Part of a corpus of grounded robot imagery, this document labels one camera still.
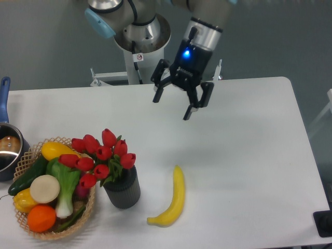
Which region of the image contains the green bok choy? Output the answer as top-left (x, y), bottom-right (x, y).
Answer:
top-left (46, 157), bottom-right (80, 219)

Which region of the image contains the blue handled saucepan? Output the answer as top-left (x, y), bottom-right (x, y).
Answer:
top-left (1, 76), bottom-right (30, 182)

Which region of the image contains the green bean pod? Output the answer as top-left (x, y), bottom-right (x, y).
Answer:
top-left (55, 206), bottom-right (86, 232)

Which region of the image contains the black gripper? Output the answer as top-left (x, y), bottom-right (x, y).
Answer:
top-left (150, 40), bottom-right (214, 120)

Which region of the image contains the purple red radish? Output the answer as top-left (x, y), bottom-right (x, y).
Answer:
top-left (75, 184), bottom-right (90, 198)

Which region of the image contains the woven wicker basket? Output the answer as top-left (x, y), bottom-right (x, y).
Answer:
top-left (13, 136), bottom-right (95, 240)

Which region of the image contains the black device at table edge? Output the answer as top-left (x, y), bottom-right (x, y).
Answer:
top-left (313, 210), bottom-right (331, 238)

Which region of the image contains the red tulip bouquet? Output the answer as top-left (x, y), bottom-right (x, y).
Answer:
top-left (58, 129), bottom-right (136, 189)

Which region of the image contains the white round radish slice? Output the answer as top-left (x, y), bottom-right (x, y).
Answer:
top-left (30, 175), bottom-right (60, 204)

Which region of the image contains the yellow bell pepper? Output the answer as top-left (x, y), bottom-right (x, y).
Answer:
top-left (13, 188), bottom-right (38, 213)

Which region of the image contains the orange fruit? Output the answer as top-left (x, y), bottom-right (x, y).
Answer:
top-left (27, 204), bottom-right (57, 232)

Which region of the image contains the yellow squash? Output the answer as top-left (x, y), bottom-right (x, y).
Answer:
top-left (41, 142), bottom-right (81, 161)

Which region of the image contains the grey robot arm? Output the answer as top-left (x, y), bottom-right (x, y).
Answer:
top-left (85, 1), bottom-right (236, 120)

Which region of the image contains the dark green cucumber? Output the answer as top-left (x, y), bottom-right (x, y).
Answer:
top-left (8, 156), bottom-right (49, 196)

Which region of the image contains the white frame at right edge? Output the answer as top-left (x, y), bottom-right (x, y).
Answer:
top-left (309, 89), bottom-right (331, 132)

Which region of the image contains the yellow banana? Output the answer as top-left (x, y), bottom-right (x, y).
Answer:
top-left (146, 165), bottom-right (186, 227)

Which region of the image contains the dark grey ribbed vase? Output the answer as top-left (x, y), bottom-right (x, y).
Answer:
top-left (103, 166), bottom-right (141, 209)

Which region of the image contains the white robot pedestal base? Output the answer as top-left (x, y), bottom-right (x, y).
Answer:
top-left (89, 12), bottom-right (224, 88)

